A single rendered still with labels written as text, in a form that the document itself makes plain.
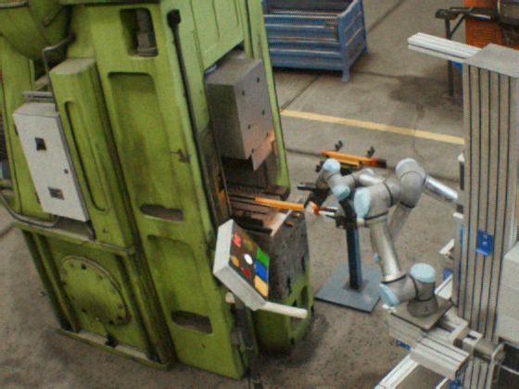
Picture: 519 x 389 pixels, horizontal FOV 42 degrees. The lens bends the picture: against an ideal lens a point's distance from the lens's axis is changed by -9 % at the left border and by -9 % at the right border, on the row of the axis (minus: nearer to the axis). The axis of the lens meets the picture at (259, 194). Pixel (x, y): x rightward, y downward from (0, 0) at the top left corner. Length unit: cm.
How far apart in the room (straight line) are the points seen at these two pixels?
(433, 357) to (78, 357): 241
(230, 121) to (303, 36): 407
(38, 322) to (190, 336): 136
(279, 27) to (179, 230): 418
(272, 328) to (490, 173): 186
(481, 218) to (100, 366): 262
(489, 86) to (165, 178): 167
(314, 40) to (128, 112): 414
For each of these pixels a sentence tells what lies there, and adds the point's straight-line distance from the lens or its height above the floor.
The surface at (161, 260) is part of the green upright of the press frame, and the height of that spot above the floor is 79.
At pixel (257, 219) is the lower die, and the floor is 98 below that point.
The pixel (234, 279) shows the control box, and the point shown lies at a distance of 317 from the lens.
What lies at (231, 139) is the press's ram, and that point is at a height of 147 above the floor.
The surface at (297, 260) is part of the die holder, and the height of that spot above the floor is 58.
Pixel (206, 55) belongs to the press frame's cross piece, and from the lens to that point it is 335.
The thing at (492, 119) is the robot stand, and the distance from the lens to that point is 275.
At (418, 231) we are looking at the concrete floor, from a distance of 517.
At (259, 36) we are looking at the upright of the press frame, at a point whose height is 178.
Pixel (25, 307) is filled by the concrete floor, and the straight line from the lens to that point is 528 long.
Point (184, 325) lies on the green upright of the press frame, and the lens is 415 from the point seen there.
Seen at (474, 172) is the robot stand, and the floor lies 155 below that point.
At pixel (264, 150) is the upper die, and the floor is 131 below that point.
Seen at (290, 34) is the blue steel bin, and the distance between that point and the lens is 746.
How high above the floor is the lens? 311
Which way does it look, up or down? 33 degrees down
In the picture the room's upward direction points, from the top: 10 degrees counter-clockwise
